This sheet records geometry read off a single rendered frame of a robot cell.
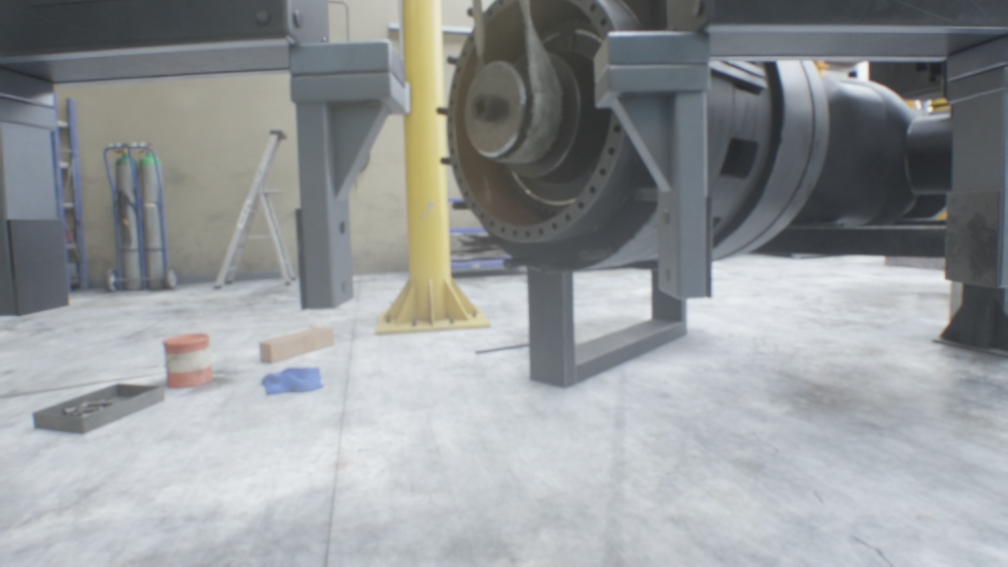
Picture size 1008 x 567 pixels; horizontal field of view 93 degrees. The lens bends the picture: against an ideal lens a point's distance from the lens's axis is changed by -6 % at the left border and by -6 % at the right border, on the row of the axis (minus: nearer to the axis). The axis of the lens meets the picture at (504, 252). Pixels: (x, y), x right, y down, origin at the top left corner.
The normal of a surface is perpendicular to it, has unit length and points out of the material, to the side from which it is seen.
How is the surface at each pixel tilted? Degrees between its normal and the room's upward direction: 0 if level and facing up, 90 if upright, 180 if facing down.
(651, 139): 90
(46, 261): 90
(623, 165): 118
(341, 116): 90
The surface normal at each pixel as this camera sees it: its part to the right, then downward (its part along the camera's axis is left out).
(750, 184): 0.58, 0.50
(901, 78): -0.97, 0.04
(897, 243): -0.69, 0.07
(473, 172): 0.58, -0.40
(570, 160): 0.33, 0.77
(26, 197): 1.00, -0.03
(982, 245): -1.00, 0.03
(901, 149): 0.12, 0.03
